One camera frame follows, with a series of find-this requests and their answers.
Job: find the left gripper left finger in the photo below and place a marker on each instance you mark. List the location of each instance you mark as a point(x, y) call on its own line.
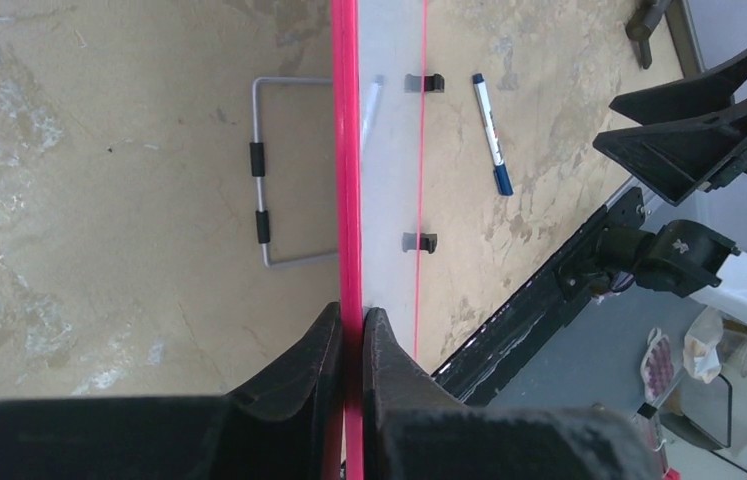
point(283, 423)

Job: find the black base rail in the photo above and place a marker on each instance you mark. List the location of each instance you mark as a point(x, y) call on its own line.
point(548, 301)

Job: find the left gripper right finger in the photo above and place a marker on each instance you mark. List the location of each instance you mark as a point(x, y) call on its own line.
point(414, 429)

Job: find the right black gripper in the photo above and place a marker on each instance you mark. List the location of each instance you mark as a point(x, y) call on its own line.
point(689, 135)

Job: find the red framed whiteboard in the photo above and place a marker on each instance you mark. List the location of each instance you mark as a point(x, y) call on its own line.
point(377, 47)

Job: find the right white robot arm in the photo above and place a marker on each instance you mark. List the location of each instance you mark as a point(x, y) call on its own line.
point(684, 258)

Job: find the white blue marker pen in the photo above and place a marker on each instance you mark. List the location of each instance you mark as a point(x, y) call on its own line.
point(500, 172)

